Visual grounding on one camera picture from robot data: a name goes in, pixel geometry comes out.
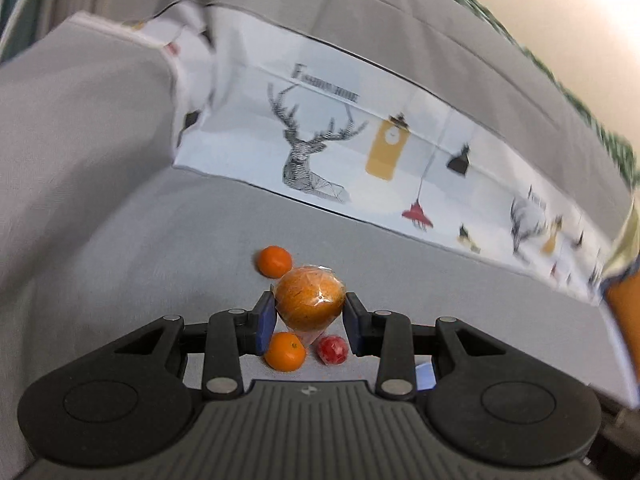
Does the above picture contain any green checked cloth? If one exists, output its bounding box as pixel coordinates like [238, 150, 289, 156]
[382, 0, 640, 188]

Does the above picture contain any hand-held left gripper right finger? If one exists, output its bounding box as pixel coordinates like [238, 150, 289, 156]
[342, 291, 507, 401]

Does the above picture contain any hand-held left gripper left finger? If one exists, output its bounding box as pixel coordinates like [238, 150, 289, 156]
[114, 291, 277, 395]

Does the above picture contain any grey printed sofa cover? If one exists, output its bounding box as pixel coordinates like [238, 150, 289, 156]
[0, 0, 640, 480]

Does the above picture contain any pale yellow cloth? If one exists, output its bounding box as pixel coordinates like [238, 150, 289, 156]
[600, 199, 640, 282]

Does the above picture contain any plastic-wrapped large orange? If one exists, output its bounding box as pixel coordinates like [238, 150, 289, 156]
[272, 264, 347, 347]

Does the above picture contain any orange cushion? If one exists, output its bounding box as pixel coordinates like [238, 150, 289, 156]
[602, 269, 640, 378]

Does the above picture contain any small red fruit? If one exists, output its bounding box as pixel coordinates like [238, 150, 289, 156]
[317, 336, 349, 366]

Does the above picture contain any small mandarin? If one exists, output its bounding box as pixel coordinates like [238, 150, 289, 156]
[264, 332, 307, 373]
[256, 245, 293, 279]

